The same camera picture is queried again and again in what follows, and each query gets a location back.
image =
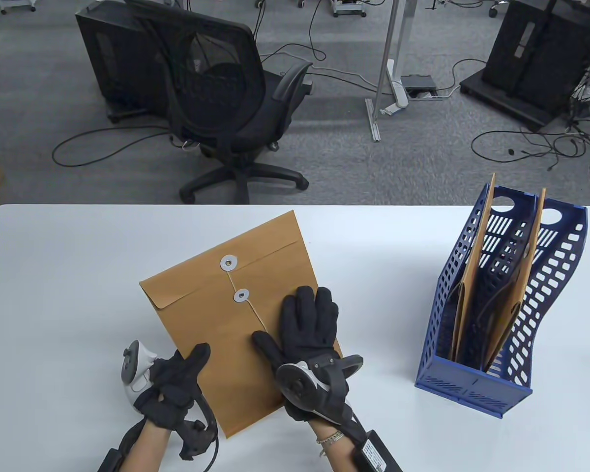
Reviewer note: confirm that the person's left hand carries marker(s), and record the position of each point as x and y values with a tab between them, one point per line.
177	383

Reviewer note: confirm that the person's right hand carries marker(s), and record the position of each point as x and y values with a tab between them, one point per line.
307	319

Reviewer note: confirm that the brown paper document pouch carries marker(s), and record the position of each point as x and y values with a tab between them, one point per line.
477	265
514	295
211	305

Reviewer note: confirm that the person's left forearm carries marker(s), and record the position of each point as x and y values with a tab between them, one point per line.
147	447

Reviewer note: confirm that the person's right forearm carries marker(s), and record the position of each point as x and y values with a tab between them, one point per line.
337	457

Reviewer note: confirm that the grey white tracking controller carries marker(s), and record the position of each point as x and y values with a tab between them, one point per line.
135	373
300	381

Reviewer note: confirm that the black labelled wrist box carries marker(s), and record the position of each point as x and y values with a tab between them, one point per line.
373	452

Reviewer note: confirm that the blue plastic file holder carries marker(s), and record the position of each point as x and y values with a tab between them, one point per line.
472	389

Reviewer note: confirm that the black mesh office chair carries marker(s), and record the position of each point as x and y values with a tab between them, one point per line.
255	123

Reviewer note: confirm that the white power strip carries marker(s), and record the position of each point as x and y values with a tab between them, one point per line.
401	96

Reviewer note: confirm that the flat black floor box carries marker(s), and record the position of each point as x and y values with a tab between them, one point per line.
419	81

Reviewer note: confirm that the metal desk leg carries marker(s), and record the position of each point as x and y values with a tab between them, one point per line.
392	44

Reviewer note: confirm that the black wheeled platform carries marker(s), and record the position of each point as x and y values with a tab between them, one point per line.
501	101

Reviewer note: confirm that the white wheeled stand base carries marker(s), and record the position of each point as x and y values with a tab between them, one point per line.
349	11

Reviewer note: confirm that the black computer cabinet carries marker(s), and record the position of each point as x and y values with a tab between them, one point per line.
103	59

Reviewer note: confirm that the tall black equipment cabinet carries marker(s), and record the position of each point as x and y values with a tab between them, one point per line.
536	54

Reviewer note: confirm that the white cart base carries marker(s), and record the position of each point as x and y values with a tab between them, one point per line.
17	6

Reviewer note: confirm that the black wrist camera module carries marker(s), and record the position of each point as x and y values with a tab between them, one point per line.
196	437

